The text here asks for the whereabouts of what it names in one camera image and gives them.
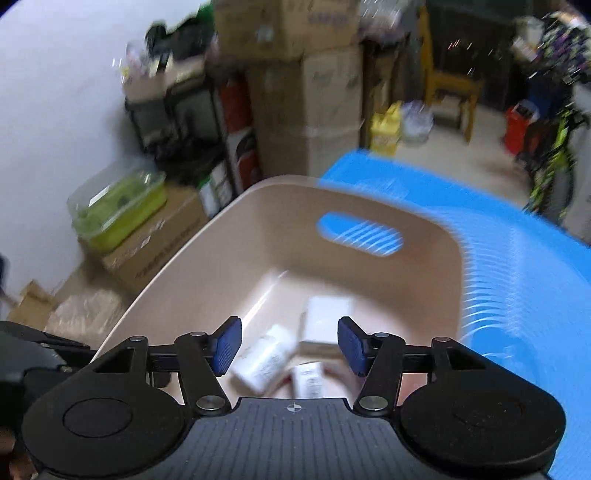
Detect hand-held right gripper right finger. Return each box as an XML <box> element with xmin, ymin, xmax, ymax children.
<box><xmin>337</xmin><ymin>317</ymin><xmax>509</xmax><ymax>414</ymax></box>

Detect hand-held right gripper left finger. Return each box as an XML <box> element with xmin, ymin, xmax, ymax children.
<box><xmin>69</xmin><ymin>316</ymin><xmax>243</xmax><ymax>414</ymax></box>

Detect white charger block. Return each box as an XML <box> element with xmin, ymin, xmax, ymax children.
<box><xmin>298</xmin><ymin>295</ymin><xmax>354</xmax><ymax>356</ymax></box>

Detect white bottle with green cap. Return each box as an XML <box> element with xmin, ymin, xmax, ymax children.
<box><xmin>229</xmin><ymin>324</ymin><xmax>296</xmax><ymax>396</ymax></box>

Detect white charger with prongs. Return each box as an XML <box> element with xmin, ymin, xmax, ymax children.
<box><xmin>291</xmin><ymin>362</ymin><xmax>324</xmax><ymax>398</ymax></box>

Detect beige plastic basket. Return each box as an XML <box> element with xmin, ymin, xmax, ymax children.
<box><xmin>92</xmin><ymin>174</ymin><xmax>465</xmax><ymax>402</ymax></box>

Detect flat cardboard piece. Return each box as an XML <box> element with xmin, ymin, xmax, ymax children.
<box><xmin>9</xmin><ymin>279</ymin><xmax>58</xmax><ymax>326</ymax></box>

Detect crumpled clear plastic sheet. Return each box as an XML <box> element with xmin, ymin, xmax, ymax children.
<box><xmin>46</xmin><ymin>288</ymin><xmax>125</xmax><ymax>343</ymax></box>

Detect low cardboard box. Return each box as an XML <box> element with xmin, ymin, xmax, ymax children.
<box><xmin>102</xmin><ymin>185</ymin><xmax>208</xmax><ymax>298</ymax></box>

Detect green lidded container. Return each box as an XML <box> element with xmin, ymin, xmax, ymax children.
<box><xmin>67</xmin><ymin>168</ymin><xmax>168</xmax><ymax>252</ymax></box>

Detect blue silicone mat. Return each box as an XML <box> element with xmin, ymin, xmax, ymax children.
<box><xmin>316</xmin><ymin>150</ymin><xmax>591</xmax><ymax>480</ymax></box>

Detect red carton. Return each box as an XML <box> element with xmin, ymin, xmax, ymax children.
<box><xmin>221</xmin><ymin>78</ymin><xmax>262</xmax><ymax>191</ymax></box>

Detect yellow plastic jug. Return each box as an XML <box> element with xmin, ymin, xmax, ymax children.
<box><xmin>369</xmin><ymin>102</ymin><xmax>403</xmax><ymax>157</ymax></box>

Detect black metal rack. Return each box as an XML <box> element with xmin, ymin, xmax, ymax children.
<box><xmin>124</xmin><ymin>76</ymin><xmax>223</xmax><ymax>163</ymax></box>

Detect clear plastic bag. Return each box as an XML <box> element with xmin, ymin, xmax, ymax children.
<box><xmin>402</xmin><ymin>102</ymin><xmax>435</xmax><ymax>145</ymax></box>

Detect large closed cardboard box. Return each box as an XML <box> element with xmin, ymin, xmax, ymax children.
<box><xmin>247</xmin><ymin>46</ymin><xmax>363</xmax><ymax>176</ymax></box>

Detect red bucket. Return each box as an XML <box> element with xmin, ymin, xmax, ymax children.
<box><xmin>503</xmin><ymin>100</ymin><xmax>539</xmax><ymax>155</ymax></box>

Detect wooden chair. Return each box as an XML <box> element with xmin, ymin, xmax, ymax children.
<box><xmin>418</xmin><ymin>7</ymin><xmax>485</xmax><ymax>141</ymax></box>

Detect black and green bicycle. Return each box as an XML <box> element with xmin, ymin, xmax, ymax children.
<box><xmin>512</xmin><ymin>14</ymin><xmax>591</xmax><ymax>227</ymax></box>

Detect dark bags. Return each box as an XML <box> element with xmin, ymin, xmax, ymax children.
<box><xmin>145</xmin><ymin>9</ymin><xmax>215</xmax><ymax>61</ymax></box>

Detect beige box with handle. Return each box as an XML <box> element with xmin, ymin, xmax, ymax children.
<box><xmin>124</xmin><ymin>60</ymin><xmax>206</xmax><ymax>104</ymax></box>

